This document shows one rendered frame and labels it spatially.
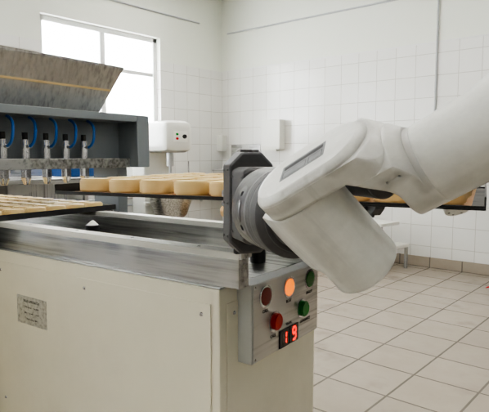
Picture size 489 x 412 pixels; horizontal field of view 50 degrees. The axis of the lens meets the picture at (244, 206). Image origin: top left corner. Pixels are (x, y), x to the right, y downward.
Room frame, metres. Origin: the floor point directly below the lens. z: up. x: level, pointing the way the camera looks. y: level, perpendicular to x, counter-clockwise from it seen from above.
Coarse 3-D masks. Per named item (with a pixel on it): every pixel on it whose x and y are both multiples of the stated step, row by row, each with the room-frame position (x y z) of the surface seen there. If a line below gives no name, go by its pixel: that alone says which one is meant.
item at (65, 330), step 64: (0, 256) 1.22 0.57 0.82; (256, 256) 1.04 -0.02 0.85; (0, 320) 1.22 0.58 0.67; (64, 320) 1.08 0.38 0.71; (128, 320) 0.97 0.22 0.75; (192, 320) 0.87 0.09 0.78; (0, 384) 1.23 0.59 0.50; (64, 384) 1.08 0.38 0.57; (128, 384) 0.97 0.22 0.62; (192, 384) 0.88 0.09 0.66; (256, 384) 0.93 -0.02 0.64
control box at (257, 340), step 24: (264, 288) 0.89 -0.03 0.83; (312, 288) 1.04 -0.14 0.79; (240, 312) 0.88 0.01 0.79; (264, 312) 0.89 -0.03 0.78; (288, 312) 0.96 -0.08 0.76; (312, 312) 1.04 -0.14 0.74; (240, 336) 0.88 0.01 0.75; (264, 336) 0.90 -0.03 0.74; (288, 336) 0.96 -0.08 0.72; (240, 360) 0.88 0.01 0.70
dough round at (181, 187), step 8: (176, 184) 0.74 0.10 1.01; (184, 184) 0.73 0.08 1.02; (192, 184) 0.73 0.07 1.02; (200, 184) 0.73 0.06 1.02; (208, 184) 0.75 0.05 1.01; (176, 192) 0.74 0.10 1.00; (184, 192) 0.73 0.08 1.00; (192, 192) 0.73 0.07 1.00; (200, 192) 0.73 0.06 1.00; (208, 192) 0.75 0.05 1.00
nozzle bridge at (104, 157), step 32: (0, 128) 1.36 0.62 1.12; (32, 128) 1.43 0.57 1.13; (64, 128) 1.51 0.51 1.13; (96, 128) 1.61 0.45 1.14; (128, 128) 1.65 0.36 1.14; (0, 160) 1.30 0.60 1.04; (32, 160) 1.37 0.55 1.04; (64, 160) 1.45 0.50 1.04; (96, 160) 1.55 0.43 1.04; (128, 160) 1.65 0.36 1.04
